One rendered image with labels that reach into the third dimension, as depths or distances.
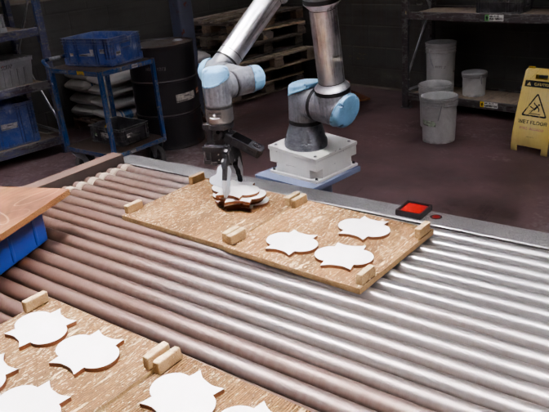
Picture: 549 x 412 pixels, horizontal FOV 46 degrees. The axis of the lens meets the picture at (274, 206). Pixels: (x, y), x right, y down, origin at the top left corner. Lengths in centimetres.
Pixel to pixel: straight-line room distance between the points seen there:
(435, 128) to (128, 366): 434
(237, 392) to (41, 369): 39
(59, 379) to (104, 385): 10
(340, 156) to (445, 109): 310
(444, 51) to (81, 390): 546
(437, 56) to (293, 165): 421
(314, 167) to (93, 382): 118
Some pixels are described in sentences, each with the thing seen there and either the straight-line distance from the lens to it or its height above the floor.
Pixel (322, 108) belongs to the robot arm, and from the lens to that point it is 210.
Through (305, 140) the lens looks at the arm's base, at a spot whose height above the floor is 100.
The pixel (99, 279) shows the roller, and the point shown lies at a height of 91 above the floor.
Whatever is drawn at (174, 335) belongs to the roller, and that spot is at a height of 92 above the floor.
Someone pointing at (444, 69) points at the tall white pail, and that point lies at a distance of 635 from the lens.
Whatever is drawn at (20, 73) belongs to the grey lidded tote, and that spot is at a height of 74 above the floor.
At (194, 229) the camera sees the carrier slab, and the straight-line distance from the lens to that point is 178.
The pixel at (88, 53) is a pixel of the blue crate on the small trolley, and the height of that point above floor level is 95.
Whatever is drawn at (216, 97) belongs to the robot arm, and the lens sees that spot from 177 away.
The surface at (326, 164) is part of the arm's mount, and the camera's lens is 221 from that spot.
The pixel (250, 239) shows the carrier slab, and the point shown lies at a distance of 168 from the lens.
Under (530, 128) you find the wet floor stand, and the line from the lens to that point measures 516.
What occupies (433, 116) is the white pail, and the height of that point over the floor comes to 23.
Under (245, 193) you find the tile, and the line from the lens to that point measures 184.
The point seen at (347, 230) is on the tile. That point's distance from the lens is 166.
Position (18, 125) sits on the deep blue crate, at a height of 32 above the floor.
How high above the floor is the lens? 166
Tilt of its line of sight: 23 degrees down
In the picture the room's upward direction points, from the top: 5 degrees counter-clockwise
